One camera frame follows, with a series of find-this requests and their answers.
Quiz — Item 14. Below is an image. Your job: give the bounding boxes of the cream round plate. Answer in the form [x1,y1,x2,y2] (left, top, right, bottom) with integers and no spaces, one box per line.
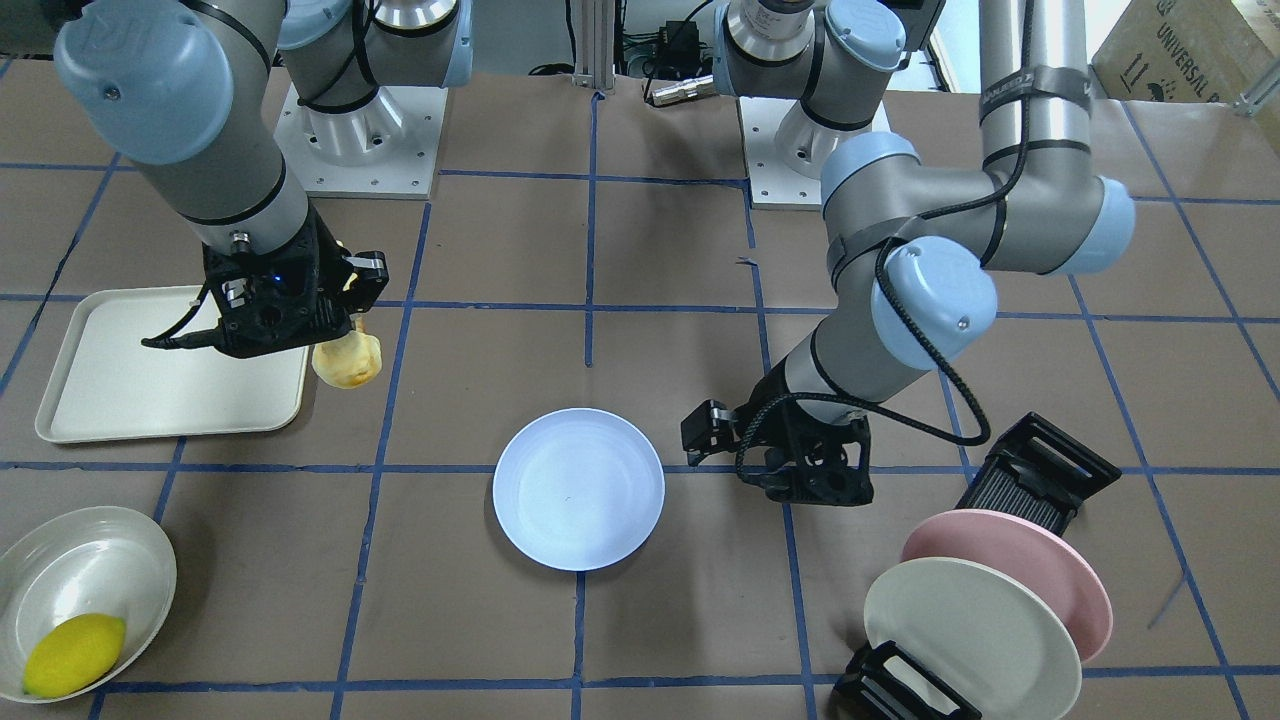
[1,506,177,705]

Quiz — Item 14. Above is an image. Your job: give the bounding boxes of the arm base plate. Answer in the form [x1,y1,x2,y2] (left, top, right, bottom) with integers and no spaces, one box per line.
[739,97,890,211]
[274,87,451,200]

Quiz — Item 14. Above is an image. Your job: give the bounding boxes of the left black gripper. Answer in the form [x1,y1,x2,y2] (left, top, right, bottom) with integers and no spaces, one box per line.
[735,375,876,507]

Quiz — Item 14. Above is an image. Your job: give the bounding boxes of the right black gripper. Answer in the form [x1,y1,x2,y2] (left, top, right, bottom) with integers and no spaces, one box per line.
[140,210,389,359]

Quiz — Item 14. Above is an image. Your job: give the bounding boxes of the cardboard box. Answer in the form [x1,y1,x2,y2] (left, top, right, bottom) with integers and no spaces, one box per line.
[1091,1,1279,102]

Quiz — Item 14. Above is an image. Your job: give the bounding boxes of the yellow lemon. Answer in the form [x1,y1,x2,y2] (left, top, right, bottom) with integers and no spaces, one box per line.
[22,612,127,700]

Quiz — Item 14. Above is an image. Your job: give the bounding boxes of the cream plate in rack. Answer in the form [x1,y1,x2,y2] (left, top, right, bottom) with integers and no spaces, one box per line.
[863,557,1082,719]

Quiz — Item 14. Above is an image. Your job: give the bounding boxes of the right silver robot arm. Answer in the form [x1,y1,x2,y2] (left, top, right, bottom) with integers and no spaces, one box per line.
[52,1,474,357]

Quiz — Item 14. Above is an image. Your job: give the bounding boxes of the blue plate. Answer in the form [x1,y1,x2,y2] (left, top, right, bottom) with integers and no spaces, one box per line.
[492,407,666,571]

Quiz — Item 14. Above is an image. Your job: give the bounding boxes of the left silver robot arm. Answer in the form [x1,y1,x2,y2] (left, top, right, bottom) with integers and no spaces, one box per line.
[680,1,1137,506]

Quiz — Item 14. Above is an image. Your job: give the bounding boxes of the pink plate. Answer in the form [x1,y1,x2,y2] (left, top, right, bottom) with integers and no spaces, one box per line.
[899,509,1114,662]

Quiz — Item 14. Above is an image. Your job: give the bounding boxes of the cream rectangular tray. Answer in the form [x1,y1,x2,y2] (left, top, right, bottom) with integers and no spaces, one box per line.
[35,286,308,445]

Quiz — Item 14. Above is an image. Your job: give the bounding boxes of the silver metal cylinder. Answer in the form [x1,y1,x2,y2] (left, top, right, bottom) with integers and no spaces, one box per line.
[646,76,721,108]

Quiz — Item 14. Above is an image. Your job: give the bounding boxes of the aluminium frame post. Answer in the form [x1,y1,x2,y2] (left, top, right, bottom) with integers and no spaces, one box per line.
[566,1,622,96]

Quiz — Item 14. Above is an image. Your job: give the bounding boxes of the black dish rack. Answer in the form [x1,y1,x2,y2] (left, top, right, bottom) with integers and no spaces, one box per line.
[831,413,1121,719]

